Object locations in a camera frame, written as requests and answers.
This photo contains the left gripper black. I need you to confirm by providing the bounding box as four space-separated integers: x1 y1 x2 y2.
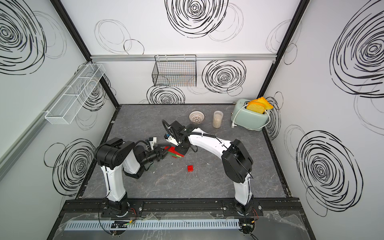
140 145 171 168

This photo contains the red large lego brick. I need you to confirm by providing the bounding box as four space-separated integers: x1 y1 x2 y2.
167 147 184 158

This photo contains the green lego brick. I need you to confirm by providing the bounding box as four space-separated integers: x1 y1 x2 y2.
168 152 181 158

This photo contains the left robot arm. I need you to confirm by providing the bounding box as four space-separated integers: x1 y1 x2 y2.
95 138 171 218

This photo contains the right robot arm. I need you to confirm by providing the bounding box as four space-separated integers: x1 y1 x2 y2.
162 120 254 216

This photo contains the white perforated bowl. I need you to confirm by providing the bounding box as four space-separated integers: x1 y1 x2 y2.
189 111 205 125

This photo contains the translucent plastic cup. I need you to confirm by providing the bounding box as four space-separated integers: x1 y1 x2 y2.
213 111 224 129

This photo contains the mint green toaster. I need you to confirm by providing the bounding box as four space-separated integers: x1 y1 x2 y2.
231 99 271 131

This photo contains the yellow toast slice front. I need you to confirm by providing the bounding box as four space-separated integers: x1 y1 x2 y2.
246 102 266 114

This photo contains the yellow toast slice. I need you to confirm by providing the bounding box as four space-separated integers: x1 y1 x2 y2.
246 102 266 114
255 97 274 110

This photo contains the yellow toast slice back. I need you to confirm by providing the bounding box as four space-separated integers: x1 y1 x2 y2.
255 97 274 110

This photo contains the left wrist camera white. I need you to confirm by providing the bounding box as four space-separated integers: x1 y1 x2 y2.
149 137 157 150

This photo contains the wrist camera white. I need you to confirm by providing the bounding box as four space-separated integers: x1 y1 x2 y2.
164 133 179 145
149 137 157 150

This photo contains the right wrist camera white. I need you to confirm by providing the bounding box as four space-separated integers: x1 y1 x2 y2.
164 133 179 145

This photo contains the white toaster cable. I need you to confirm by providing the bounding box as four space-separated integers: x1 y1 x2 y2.
230 103 271 132

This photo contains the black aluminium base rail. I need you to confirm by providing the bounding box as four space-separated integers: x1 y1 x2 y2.
59 198 304 218

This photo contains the black wire basket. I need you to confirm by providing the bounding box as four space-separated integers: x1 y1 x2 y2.
152 55 197 87

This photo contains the white wire shelf basket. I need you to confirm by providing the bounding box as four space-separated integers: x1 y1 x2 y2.
45 63 106 125

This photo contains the grey slotted cable duct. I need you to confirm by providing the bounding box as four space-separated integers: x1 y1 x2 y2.
64 219 241 231

